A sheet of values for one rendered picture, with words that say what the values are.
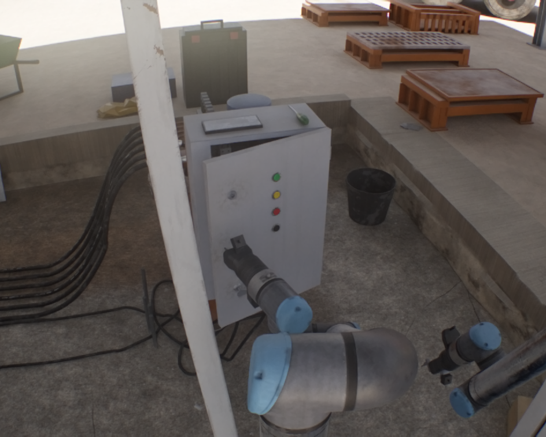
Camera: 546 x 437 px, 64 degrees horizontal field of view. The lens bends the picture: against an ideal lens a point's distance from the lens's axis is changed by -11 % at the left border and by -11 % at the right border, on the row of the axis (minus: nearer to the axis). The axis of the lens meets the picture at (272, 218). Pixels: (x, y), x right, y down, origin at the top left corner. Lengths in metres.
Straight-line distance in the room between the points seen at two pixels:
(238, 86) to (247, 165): 2.73
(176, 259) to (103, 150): 2.83
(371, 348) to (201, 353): 0.67
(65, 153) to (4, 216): 0.68
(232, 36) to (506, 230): 2.43
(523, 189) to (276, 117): 2.15
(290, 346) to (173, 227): 0.49
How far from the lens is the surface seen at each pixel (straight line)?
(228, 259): 1.31
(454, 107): 3.88
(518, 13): 9.74
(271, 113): 1.54
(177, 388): 2.30
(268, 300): 1.17
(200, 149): 1.39
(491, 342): 1.46
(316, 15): 7.29
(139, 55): 0.97
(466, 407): 1.38
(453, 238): 2.96
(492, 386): 1.29
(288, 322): 1.14
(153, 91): 0.98
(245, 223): 1.41
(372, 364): 0.67
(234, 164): 1.29
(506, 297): 2.66
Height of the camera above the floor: 1.84
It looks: 35 degrees down
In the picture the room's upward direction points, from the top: straight up
